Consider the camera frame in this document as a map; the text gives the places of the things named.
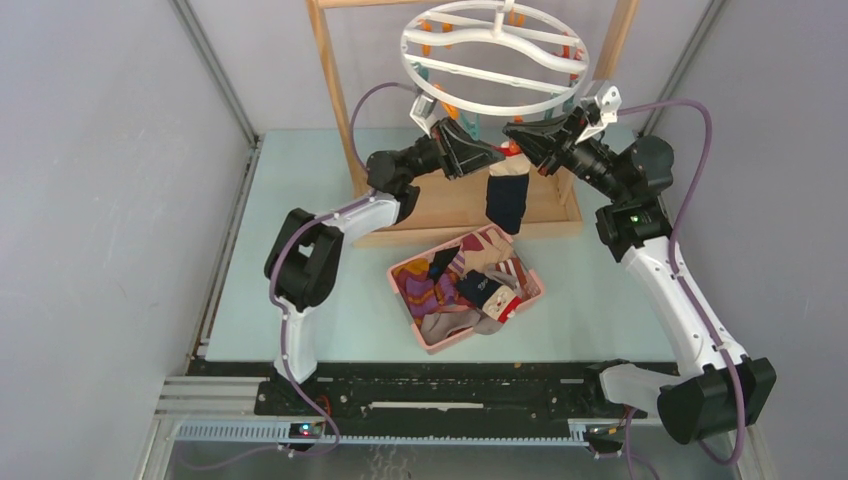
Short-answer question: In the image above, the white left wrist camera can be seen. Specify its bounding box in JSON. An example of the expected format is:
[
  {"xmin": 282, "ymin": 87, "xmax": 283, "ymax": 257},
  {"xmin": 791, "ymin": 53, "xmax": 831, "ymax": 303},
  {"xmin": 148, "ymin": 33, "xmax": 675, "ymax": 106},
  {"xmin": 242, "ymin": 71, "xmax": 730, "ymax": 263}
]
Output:
[{"xmin": 409, "ymin": 92, "xmax": 437, "ymax": 135}]

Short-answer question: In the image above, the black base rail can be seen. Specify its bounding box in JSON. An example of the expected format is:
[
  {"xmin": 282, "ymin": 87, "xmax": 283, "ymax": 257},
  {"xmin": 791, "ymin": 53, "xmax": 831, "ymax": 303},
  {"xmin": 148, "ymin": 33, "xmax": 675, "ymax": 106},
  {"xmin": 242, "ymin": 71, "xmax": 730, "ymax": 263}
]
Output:
[{"xmin": 254, "ymin": 362, "xmax": 626, "ymax": 440}]

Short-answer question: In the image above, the pink plastic basket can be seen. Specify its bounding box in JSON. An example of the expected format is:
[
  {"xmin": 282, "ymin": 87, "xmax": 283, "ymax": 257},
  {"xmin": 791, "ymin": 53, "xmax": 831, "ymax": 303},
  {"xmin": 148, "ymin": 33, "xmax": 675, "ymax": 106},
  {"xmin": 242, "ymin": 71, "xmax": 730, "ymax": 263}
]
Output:
[{"xmin": 387, "ymin": 224, "xmax": 544, "ymax": 354}]

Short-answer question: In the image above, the wooden hanger stand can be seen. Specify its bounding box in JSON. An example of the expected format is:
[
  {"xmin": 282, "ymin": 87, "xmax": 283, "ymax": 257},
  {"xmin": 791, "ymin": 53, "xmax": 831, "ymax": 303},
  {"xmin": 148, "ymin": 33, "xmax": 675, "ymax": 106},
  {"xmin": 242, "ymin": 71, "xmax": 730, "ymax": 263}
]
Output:
[{"xmin": 306, "ymin": 0, "xmax": 639, "ymax": 247}]

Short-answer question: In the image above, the beige red striped sock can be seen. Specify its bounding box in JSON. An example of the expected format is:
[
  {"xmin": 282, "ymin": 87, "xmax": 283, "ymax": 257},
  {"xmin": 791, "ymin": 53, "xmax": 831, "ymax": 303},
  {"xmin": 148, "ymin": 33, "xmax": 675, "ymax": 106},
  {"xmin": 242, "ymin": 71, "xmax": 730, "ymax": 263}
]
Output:
[{"xmin": 448, "ymin": 227, "xmax": 542, "ymax": 300}]

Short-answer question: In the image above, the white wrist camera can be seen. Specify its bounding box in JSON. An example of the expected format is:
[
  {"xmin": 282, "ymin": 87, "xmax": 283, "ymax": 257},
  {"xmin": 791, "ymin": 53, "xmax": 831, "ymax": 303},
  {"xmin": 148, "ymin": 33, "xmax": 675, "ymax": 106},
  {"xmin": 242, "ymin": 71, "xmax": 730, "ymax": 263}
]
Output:
[
  {"xmin": 409, "ymin": 92, "xmax": 437, "ymax": 135},
  {"xmin": 576, "ymin": 80, "xmax": 622, "ymax": 144}
]

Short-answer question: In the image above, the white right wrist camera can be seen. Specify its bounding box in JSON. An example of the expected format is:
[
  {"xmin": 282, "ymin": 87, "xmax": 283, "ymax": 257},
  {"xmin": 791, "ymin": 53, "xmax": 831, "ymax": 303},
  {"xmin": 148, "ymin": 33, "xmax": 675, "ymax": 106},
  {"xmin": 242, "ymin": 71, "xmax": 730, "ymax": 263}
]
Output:
[{"xmin": 576, "ymin": 80, "xmax": 622, "ymax": 144}]

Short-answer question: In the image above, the grey sock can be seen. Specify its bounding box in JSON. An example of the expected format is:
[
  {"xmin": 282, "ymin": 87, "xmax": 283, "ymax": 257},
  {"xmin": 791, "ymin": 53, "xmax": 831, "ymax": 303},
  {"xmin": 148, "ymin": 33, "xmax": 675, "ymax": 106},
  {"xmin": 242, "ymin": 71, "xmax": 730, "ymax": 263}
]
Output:
[{"xmin": 419, "ymin": 309, "xmax": 503, "ymax": 345}]

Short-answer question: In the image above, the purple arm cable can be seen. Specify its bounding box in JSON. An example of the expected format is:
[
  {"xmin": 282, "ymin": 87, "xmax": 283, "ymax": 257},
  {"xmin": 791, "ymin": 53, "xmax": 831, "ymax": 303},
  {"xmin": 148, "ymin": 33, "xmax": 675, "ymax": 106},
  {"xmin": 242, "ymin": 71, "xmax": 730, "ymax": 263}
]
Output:
[
  {"xmin": 268, "ymin": 81, "xmax": 422, "ymax": 462},
  {"xmin": 616, "ymin": 99, "xmax": 747, "ymax": 480}
]

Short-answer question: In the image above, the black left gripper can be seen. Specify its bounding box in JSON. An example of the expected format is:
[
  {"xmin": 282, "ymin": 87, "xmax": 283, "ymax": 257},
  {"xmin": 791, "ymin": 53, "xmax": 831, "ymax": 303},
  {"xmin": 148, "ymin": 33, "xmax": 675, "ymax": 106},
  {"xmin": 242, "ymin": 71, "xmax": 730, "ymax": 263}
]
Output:
[{"xmin": 401, "ymin": 117, "xmax": 505, "ymax": 182}]

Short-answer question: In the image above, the teal clothespin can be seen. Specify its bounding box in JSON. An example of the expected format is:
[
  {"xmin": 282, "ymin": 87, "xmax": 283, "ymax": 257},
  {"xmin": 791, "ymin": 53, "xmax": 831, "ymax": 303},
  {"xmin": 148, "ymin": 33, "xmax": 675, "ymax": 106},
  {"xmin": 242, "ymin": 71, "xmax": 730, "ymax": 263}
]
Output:
[{"xmin": 458, "ymin": 111, "xmax": 481, "ymax": 140}]

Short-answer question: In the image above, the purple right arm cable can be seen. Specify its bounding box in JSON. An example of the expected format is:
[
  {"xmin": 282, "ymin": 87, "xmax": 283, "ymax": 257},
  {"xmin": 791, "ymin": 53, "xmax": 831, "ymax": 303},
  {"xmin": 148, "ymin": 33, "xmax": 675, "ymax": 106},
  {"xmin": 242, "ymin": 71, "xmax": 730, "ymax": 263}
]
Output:
[{"xmin": 616, "ymin": 99, "xmax": 747, "ymax": 480}]

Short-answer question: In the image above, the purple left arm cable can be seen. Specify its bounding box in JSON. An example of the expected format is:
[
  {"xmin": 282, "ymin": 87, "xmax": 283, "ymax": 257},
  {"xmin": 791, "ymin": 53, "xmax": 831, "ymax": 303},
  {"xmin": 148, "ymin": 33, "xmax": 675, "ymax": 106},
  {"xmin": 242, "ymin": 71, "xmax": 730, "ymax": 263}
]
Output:
[{"xmin": 268, "ymin": 81, "xmax": 422, "ymax": 462}]

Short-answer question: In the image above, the white round clip hanger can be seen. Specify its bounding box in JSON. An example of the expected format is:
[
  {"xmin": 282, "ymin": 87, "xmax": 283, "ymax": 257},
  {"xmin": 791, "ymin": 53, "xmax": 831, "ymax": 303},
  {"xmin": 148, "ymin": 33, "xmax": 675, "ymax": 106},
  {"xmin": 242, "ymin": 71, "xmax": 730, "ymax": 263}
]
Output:
[{"xmin": 399, "ymin": 1, "xmax": 591, "ymax": 118}]

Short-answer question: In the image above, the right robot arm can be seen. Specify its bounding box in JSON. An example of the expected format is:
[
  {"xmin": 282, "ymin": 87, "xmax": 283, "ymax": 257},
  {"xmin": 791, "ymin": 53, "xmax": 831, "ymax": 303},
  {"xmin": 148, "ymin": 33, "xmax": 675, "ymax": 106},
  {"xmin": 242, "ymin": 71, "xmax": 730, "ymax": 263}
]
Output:
[{"xmin": 503, "ymin": 112, "xmax": 777, "ymax": 445}]

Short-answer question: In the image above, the navy santa sock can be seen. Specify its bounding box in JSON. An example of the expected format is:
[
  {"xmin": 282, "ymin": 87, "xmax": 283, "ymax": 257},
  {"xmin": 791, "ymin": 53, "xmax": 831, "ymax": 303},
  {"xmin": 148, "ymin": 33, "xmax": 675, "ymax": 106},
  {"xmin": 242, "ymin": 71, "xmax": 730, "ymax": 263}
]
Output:
[
  {"xmin": 455, "ymin": 270, "xmax": 523, "ymax": 323},
  {"xmin": 485, "ymin": 140, "xmax": 532, "ymax": 235}
]

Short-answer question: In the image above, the purple striped sock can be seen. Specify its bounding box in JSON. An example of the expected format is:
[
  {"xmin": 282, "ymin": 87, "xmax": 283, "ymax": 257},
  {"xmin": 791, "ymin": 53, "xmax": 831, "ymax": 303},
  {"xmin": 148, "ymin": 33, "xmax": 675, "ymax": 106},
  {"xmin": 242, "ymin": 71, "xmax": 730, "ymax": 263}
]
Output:
[{"xmin": 393, "ymin": 258, "xmax": 462, "ymax": 326}]

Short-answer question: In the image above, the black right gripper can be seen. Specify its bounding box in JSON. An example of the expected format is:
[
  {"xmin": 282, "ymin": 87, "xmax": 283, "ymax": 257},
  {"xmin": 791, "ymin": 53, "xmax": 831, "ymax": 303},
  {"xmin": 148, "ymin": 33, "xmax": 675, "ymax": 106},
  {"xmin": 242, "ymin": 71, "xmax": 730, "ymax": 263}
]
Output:
[{"xmin": 503, "ymin": 107, "xmax": 626, "ymax": 204}]

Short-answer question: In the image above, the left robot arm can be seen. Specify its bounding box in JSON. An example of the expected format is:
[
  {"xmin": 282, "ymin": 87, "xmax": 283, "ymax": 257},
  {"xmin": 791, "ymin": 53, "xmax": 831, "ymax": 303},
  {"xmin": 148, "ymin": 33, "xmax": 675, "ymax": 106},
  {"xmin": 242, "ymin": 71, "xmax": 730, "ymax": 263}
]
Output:
[{"xmin": 264, "ymin": 118, "xmax": 506, "ymax": 417}]

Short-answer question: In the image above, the orange clothespin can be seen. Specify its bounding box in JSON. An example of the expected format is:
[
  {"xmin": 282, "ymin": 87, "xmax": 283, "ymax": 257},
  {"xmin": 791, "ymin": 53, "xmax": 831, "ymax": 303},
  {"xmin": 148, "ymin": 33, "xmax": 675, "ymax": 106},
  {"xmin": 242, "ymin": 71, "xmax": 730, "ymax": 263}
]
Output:
[{"xmin": 433, "ymin": 84, "xmax": 461, "ymax": 120}]

